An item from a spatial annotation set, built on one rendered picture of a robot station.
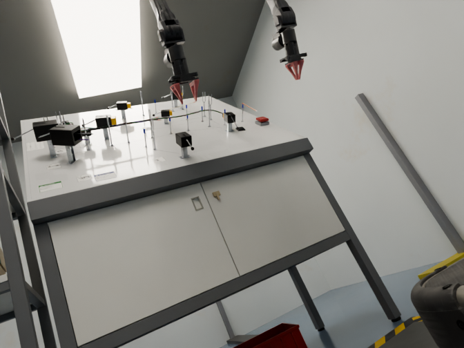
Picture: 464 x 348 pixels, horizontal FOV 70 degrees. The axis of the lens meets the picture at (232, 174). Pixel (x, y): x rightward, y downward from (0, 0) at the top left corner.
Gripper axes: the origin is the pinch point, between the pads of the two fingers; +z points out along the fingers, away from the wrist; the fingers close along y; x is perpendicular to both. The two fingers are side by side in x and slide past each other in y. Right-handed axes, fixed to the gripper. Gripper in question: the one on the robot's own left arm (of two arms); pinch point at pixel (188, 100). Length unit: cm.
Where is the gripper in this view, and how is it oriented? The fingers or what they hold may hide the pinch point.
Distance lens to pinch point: 127.7
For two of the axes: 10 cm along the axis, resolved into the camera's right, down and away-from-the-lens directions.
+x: 3.9, 0.5, -9.2
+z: 2.4, 9.6, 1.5
